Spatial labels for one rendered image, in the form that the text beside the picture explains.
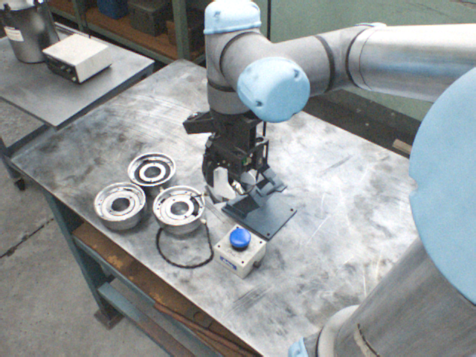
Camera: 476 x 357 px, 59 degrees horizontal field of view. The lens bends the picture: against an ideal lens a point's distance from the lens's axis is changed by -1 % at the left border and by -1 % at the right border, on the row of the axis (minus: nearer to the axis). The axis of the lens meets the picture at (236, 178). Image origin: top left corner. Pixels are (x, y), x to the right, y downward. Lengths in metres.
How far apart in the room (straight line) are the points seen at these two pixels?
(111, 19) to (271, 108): 2.58
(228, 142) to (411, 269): 0.45
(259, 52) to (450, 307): 0.35
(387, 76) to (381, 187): 0.55
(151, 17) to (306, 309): 2.18
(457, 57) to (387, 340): 0.24
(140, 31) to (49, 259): 1.52
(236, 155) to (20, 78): 1.15
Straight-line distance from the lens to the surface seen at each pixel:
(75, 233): 1.28
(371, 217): 0.95
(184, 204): 0.91
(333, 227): 0.92
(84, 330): 1.75
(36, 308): 1.86
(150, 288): 1.12
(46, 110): 1.51
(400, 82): 0.48
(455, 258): 0.22
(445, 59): 0.43
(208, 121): 0.71
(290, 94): 0.51
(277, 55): 0.52
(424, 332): 0.33
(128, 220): 0.89
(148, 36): 2.78
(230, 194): 0.75
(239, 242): 0.78
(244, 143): 0.67
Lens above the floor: 1.51
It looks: 46 degrees down
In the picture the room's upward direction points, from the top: straight up
